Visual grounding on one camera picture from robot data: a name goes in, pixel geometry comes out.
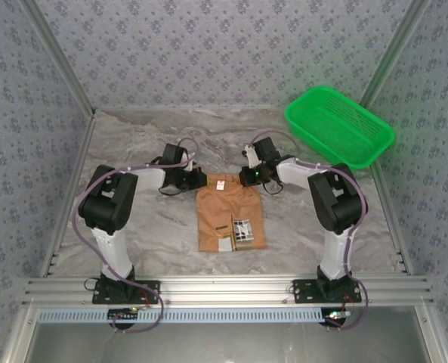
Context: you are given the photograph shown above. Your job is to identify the tan brown t-shirt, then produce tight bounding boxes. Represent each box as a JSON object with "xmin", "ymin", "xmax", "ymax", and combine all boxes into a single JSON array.
[{"xmin": 195, "ymin": 172, "xmax": 268, "ymax": 253}]

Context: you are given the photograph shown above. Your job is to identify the green plastic basket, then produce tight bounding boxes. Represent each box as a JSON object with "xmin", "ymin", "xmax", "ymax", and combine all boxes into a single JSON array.
[{"xmin": 283, "ymin": 85, "xmax": 396, "ymax": 170}]

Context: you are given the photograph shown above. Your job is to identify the aluminium mounting beam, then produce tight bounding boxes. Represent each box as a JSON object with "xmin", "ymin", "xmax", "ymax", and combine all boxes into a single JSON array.
[{"xmin": 21, "ymin": 275, "xmax": 434, "ymax": 306}]

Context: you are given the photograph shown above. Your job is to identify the small black controller board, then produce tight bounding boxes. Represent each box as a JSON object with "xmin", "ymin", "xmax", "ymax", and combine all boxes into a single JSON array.
[
  {"xmin": 320, "ymin": 308, "xmax": 351, "ymax": 327},
  {"xmin": 107, "ymin": 308, "xmax": 140, "ymax": 323}
]

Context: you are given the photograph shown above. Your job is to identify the aluminium table side rail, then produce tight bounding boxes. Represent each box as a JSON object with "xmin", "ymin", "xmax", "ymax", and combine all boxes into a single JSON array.
[
  {"xmin": 357, "ymin": 107, "xmax": 416, "ymax": 277},
  {"xmin": 38, "ymin": 111, "xmax": 98, "ymax": 279}
]

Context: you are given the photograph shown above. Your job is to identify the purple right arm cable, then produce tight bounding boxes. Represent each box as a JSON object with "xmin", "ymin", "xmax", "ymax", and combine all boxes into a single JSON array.
[{"xmin": 248, "ymin": 129, "xmax": 371, "ymax": 332}]

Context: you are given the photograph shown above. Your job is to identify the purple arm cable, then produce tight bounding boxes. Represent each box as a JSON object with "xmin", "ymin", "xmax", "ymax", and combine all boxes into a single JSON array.
[
  {"xmin": 248, "ymin": 129, "xmax": 371, "ymax": 332},
  {"xmin": 74, "ymin": 136, "xmax": 200, "ymax": 336}
]

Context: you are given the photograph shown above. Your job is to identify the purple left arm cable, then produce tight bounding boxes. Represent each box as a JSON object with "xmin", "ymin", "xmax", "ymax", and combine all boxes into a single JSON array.
[{"xmin": 74, "ymin": 136, "xmax": 200, "ymax": 336}]

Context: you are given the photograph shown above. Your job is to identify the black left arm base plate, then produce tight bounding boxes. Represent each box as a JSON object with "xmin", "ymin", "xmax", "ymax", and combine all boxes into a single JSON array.
[{"xmin": 91, "ymin": 279, "xmax": 161, "ymax": 305}]

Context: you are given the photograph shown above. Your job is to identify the aluminium frame post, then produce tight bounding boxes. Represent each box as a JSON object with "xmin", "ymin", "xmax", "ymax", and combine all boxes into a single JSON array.
[
  {"xmin": 355, "ymin": 0, "xmax": 434, "ymax": 114},
  {"xmin": 21, "ymin": 0, "xmax": 96, "ymax": 116}
]

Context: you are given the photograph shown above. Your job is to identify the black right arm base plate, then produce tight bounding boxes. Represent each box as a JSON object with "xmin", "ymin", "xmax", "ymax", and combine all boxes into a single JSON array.
[{"xmin": 292, "ymin": 278, "xmax": 363, "ymax": 305}]

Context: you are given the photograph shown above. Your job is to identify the slotted grey cable duct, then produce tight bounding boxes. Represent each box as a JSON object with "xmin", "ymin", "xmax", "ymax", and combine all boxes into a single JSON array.
[{"xmin": 37, "ymin": 306, "xmax": 325, "ymax": 324}]

